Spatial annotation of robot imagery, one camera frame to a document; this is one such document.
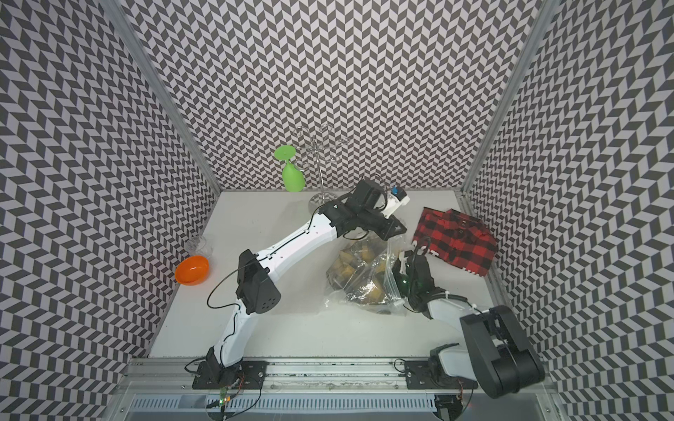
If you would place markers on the black mounting plate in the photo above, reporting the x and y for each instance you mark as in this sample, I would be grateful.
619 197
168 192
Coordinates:
426 374
245 375

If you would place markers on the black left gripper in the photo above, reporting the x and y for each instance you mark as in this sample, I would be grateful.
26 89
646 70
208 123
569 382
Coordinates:
390 230

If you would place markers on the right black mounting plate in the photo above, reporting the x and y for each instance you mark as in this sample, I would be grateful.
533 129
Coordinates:
426 374

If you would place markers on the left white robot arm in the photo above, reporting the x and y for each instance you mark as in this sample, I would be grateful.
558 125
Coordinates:
258 273

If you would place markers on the green plastic wine glass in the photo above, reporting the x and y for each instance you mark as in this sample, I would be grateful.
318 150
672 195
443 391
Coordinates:
293 178

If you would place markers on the orange plastic bowl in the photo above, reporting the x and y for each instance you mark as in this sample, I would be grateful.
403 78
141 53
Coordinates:
192 271

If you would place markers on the yellow plaid shirt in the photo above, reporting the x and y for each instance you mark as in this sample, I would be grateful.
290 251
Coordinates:
358 273

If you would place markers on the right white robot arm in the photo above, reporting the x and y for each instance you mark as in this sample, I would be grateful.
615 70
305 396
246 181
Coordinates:
495 353

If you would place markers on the metal glass holder stand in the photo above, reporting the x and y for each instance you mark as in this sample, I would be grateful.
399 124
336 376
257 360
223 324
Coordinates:
317 148

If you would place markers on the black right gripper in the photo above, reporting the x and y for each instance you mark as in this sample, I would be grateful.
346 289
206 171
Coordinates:
396 272

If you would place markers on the red plaid folded shirt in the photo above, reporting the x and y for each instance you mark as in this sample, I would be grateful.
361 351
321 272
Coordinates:
458 239

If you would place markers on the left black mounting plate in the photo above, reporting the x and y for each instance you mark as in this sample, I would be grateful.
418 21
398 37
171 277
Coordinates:
245 375

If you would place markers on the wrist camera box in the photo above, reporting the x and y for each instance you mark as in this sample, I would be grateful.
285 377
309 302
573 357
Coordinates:
395 198
403 261

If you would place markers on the clear plastic vacuum bag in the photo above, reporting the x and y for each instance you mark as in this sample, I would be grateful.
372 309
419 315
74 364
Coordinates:
396 245

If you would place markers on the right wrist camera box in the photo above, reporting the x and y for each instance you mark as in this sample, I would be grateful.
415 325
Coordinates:
403 261

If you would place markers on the clear plastic cup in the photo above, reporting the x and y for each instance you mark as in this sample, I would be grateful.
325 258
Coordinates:
198 246

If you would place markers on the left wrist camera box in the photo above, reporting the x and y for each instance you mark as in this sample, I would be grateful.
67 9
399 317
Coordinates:
395 198

